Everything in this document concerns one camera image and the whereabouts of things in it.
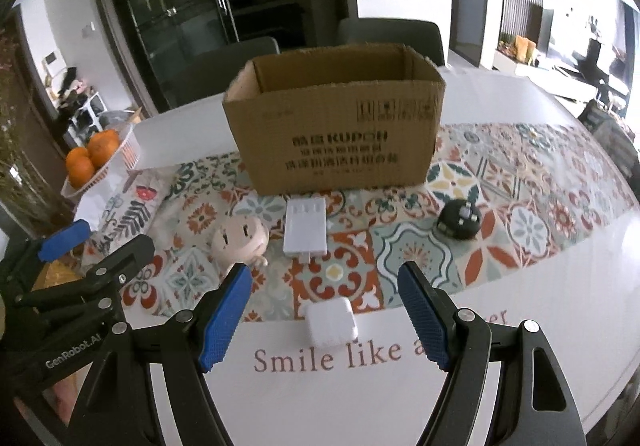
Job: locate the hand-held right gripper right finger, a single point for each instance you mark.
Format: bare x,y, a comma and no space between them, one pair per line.
422,316

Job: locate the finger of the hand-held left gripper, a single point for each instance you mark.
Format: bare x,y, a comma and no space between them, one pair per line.
65,238
125,258

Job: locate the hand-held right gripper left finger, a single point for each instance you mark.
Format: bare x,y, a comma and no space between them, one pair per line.
225,321

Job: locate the white cube charger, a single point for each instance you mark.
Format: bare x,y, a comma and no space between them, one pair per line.
327,321

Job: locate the brown cardboard box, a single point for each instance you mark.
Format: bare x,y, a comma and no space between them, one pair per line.
325,145

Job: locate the yellow woven box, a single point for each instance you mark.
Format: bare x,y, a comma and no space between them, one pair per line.
62,273

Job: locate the floral tissue pack cover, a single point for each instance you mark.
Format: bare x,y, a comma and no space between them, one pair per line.
130,211

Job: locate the clear glass vase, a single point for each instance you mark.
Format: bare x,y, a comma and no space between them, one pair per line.
30,186

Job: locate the orange fruit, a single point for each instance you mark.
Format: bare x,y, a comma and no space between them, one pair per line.
104,144
76,156
82,175

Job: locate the pink round toy figure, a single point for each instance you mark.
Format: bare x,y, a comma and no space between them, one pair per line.
240,238

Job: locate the black round gadget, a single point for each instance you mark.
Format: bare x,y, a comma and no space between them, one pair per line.
457,221

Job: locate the white plastic fruit basket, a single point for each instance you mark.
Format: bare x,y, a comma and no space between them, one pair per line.
122,153

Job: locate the white flat power adapter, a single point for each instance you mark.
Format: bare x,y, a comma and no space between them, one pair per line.
305,226

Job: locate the white shoe rack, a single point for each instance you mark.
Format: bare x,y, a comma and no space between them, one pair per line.
82,108

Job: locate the grey bag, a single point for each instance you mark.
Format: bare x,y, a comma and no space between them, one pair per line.
120,118

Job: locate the patterned tile-print table runner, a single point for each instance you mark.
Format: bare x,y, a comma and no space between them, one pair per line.
525,226

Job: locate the dark grey dining chair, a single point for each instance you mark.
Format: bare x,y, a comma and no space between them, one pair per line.
390,33
220,70

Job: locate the chair with patterned cushion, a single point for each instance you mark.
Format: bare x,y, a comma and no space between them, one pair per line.
607,125

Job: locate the white low cabinet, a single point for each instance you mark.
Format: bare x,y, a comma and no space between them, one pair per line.
540,75

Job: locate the dark glass sliding door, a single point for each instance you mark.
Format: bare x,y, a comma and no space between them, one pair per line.
200,0

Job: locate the white wall switch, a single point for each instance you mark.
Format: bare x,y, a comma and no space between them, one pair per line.
87,29

